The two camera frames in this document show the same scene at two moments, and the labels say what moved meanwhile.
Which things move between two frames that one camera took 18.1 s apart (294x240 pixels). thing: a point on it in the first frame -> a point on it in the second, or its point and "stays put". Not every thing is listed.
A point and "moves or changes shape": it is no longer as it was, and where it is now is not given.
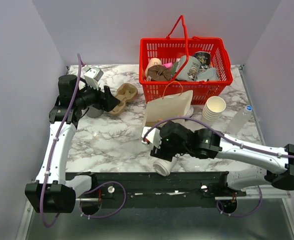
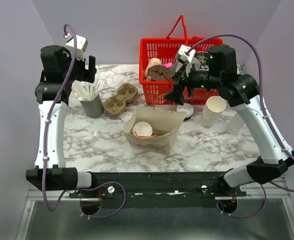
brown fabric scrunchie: [158, 73] stays put
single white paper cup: [162, 167] -> [142, 128]
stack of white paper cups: [213, 108] stays put
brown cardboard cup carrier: [126, 92] stays put
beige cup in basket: [152, 62] stays put
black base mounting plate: [157, 190] stays put
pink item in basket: [168, 65] stays put
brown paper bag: [169, 107] moves or changes shape
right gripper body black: [166, 150] -> [197, 79]
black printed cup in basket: [204, 58] stays put
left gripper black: [104, 99] -> [87, 75]
